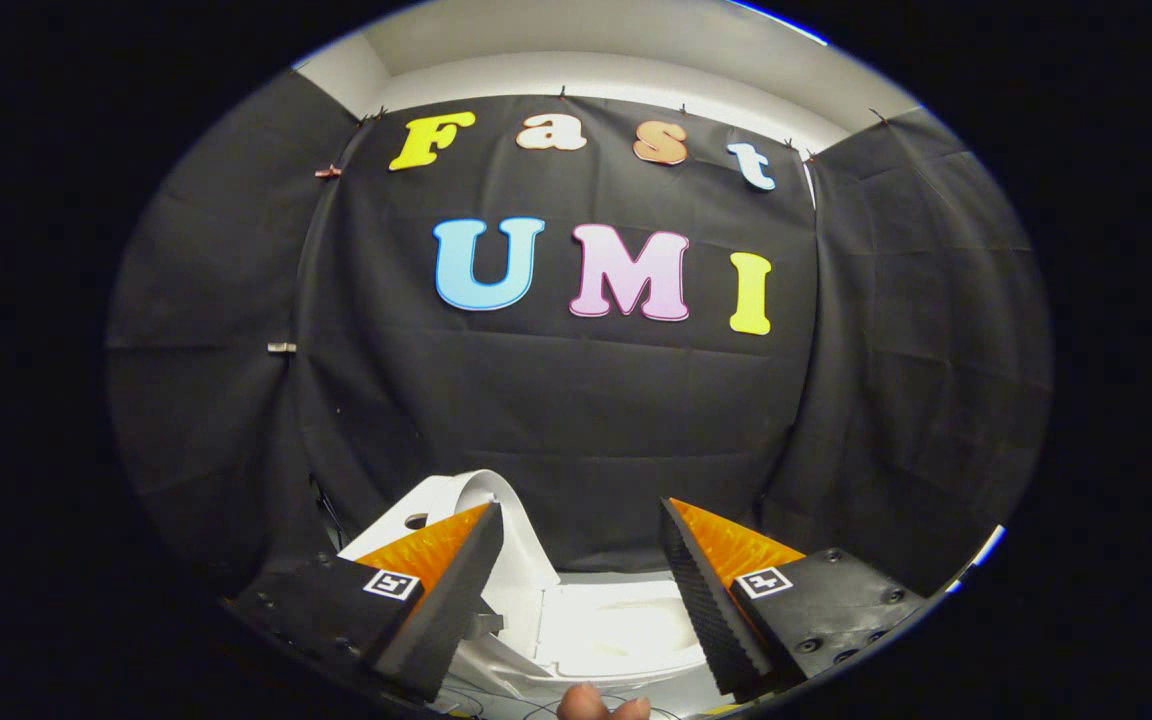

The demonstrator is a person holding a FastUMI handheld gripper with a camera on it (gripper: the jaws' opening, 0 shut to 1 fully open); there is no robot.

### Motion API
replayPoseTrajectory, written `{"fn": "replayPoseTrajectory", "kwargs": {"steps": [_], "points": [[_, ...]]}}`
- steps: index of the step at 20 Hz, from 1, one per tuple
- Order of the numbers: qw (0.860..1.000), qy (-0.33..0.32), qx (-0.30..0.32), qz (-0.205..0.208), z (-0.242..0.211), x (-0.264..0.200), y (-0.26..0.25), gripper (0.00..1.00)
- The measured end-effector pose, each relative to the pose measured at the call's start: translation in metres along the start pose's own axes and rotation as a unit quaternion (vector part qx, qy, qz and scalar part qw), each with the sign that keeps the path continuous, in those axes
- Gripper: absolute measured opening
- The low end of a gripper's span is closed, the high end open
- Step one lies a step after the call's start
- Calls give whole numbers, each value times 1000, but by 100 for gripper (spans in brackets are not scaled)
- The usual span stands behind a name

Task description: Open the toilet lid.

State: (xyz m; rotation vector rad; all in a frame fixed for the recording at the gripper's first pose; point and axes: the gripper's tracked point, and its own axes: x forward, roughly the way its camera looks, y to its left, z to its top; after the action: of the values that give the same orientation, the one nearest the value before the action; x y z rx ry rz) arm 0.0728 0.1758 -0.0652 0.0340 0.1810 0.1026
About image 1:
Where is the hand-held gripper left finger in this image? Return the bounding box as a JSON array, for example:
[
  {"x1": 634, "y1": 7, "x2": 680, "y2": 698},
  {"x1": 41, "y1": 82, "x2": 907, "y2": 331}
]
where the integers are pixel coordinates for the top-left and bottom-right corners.
[{"x1": 226, "y1": 502, "x2": 505, "y2": 703}]

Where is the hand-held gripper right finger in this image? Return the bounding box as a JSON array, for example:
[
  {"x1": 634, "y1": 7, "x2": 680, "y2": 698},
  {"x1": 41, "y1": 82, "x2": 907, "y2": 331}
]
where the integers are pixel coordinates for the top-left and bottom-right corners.
[{"x1": 658, "y1": 497, "x2": 927, "y2": 701}]

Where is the white toilet lid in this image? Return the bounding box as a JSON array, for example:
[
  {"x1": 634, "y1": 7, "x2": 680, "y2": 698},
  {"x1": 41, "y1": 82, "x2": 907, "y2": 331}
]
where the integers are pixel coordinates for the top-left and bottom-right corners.
[{"x1": 423, "y1": 468, "x2": 563, "y2": 593}]

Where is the white toilet seat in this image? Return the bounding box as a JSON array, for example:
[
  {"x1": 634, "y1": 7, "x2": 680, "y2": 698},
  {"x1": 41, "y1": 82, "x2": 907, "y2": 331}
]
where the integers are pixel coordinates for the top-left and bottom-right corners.
[{"x1": 534, "y1": 578, "x2": 710, "y2": 684}]

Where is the white ceramic toilet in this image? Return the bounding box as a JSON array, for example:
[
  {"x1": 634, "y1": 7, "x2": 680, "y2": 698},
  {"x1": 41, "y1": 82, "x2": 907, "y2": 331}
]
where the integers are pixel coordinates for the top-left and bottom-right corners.
[{"x1": 336, "y1": 470, "x2": 737, "y2": 713}]

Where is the black backdrop cloth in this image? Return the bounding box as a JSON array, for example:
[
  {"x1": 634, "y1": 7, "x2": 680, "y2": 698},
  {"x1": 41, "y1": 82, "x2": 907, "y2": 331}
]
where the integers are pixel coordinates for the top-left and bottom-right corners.
[{"x1": 104, "y1": 68, "x2": 1054, "y2": 601}]

